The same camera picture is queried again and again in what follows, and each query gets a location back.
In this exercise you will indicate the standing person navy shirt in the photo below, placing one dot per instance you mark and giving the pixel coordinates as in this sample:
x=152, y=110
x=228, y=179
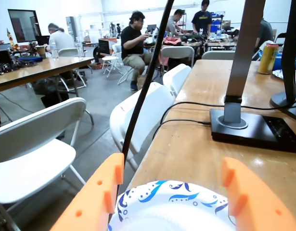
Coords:
x=202, y=19

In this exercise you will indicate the black speaker box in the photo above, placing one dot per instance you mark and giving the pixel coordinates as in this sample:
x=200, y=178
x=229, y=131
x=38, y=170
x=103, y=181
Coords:
x=3, y=56

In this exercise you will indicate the cluttered workbench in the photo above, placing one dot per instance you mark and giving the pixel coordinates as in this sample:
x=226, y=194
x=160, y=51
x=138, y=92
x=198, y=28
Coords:
x=196, y=39

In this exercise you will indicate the white folding chair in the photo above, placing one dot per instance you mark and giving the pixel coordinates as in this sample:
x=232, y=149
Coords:
x=157, y=108
x=116, y=48
x=217, y=55
x=176, y=74
x=29, y=173
x=177, y=54
x=68, y=51

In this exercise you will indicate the yellow drink can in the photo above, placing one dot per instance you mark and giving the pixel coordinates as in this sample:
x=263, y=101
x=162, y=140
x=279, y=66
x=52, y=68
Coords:
x=268, y=57

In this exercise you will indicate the white paper plate blue swirls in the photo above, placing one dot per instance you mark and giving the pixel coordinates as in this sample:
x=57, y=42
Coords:
x=167, y=211

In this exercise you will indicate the black bag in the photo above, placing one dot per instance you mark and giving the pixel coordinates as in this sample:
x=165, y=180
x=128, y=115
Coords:
x=51, y=96

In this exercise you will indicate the person in dark grey shirt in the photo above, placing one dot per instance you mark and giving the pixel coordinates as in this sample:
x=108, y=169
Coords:
x=265, y=31

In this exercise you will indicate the seated person black shirt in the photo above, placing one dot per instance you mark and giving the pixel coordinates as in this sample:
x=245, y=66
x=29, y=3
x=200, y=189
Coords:
x=132, y=41

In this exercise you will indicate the blue plastic bin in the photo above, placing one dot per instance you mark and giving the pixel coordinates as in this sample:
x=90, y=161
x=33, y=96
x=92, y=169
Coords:
x=281, y=60

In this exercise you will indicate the long wooden work table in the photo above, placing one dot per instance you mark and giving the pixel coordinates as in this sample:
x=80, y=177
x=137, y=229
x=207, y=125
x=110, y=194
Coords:
x=42, y=69

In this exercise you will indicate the black computer monitor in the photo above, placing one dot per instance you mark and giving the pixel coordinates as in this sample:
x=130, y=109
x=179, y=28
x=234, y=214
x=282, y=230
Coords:
x=292, y=60

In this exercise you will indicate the large black display screen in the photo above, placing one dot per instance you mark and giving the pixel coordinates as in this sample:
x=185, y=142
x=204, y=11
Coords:
x=23, y=25

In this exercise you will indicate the black laptop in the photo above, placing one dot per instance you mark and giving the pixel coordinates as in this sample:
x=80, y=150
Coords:
x=43, y=40

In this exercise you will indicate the grey metal bar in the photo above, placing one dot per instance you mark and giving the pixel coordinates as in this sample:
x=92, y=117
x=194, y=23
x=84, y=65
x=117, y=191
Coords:
x=5, y=219

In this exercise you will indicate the dark paper cup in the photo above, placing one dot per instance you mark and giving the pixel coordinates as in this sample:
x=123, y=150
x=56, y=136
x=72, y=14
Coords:
x=41, y=51

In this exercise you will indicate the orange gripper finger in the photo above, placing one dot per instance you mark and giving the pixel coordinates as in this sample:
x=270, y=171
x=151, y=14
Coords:
x=94, y=197
x=258, y=207

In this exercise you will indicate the blue folder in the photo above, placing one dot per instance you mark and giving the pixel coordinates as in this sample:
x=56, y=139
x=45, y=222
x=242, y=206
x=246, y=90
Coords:
x=29, y=58

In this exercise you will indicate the grey-haired person white shirt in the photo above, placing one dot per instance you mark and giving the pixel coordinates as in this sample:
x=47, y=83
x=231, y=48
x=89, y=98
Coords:
x=62, y=41

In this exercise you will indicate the clear water bottle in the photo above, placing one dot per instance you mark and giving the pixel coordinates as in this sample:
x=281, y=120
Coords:
x=79, y=48
x=55, y=51

